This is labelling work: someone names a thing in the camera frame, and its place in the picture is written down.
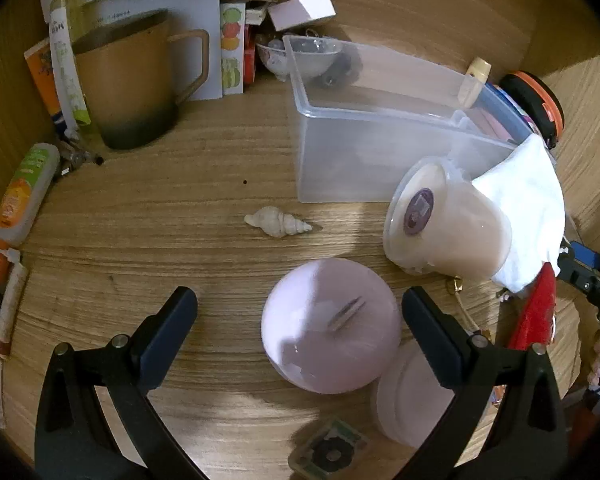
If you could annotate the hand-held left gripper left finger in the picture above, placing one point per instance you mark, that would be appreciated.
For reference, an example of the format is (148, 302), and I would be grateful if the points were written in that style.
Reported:
(177, 320)

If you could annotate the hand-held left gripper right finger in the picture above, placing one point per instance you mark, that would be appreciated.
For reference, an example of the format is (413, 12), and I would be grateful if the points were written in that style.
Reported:
(425, 325)

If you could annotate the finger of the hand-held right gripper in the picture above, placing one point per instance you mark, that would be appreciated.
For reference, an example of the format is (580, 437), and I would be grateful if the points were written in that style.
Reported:
(587, 256)

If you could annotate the plastic cup of beige drink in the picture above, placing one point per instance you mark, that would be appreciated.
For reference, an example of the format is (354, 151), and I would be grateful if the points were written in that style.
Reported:
(470, 230)

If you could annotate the pink round jar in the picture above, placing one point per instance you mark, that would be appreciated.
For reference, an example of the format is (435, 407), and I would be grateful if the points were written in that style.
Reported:
(320, 310)

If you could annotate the clear plastic storage box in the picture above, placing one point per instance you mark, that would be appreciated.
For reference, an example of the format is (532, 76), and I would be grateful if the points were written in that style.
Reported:
(380, 120)

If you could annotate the wooden desktop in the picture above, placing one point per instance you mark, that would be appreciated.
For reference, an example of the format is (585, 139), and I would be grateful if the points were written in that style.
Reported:
(180, 210)

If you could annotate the person's right hand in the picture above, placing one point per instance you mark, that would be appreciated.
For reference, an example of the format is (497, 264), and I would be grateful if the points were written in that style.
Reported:
(597, 365)

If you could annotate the white seashell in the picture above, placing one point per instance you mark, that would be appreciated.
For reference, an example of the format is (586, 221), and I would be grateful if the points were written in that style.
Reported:
(275, 221)

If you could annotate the green packet with black disc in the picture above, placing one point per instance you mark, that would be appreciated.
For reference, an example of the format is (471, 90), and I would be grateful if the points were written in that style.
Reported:
(330, 452)

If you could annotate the black and orange round case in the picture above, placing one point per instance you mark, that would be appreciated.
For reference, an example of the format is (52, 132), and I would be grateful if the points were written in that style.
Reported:
(535, 100)

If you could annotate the white and red stick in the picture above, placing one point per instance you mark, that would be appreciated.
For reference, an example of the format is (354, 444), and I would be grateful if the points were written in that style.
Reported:
(10, 310)

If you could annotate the metal clip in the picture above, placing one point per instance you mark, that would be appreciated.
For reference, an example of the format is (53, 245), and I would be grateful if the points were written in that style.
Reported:
(75, 157)

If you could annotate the orange and green tube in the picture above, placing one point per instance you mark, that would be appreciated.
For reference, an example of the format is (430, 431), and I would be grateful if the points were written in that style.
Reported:
(25, 190)

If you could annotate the small cream tube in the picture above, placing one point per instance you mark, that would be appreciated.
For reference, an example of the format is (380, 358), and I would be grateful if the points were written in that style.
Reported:
(475, 77)

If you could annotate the brown mug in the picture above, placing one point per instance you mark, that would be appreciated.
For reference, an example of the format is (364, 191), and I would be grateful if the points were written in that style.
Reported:
(125, 90)

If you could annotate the fruit print box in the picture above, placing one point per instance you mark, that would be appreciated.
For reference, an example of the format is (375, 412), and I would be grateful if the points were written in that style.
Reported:
(231, 50)

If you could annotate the orange book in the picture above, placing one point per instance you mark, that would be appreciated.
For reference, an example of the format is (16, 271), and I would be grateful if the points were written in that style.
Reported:
(42, 80)

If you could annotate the small patterned bowl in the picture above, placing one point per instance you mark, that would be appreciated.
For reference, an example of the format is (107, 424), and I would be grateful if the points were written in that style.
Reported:
(280, 57)

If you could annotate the green and white tube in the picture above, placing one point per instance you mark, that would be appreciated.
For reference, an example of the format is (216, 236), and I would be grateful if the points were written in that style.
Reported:
(65, 60)

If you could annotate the pink box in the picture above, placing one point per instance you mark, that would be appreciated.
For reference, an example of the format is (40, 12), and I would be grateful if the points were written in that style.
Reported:
(300, 10)

